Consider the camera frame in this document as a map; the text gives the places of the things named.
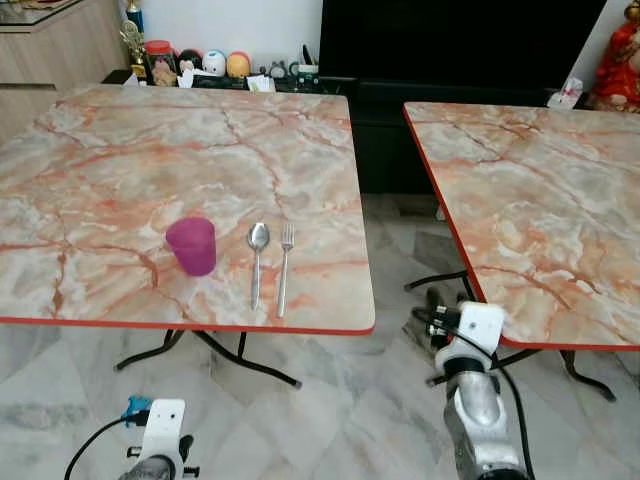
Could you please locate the red seated statue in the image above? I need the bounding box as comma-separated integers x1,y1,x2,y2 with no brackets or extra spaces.
588,3,640,113

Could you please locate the black round toy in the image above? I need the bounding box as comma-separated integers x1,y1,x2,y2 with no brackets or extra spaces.
178,47,204,76

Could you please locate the orange round toy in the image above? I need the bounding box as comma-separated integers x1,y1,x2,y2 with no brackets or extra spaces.
226,51,252,80

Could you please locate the pink plastic cup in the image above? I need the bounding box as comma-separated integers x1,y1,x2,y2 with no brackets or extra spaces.
165,216,218,278

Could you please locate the black television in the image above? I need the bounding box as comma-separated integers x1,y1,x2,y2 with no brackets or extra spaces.
318,0,613,91

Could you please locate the jar with red lid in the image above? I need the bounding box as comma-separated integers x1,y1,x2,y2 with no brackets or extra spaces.
145,40,178,88

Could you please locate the metal spoon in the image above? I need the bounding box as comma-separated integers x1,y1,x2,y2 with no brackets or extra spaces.
247,222,272,312

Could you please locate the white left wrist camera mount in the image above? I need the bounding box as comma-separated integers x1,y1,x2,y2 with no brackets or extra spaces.
140,399,188,463

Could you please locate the pink and white box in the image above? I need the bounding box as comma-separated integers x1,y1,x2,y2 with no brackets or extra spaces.
550,77,586,109

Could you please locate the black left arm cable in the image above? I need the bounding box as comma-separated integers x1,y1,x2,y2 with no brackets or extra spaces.
65,415,146,480

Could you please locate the light wooden cabinet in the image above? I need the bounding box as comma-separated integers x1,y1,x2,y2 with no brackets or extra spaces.
0,0,129,141

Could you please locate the white round toy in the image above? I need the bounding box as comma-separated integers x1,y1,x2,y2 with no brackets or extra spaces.
201,49,228,78

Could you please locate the gold trophy with blue top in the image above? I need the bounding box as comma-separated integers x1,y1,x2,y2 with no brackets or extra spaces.
120,0,149,83

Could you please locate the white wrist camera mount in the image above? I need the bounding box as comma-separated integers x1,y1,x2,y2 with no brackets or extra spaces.
140,399,188,463
455,302,507,354

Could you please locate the metal fork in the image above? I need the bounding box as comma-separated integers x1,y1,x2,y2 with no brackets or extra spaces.
276,224,297,319

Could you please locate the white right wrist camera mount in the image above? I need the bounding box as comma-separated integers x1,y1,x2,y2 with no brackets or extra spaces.
455,302,507,354

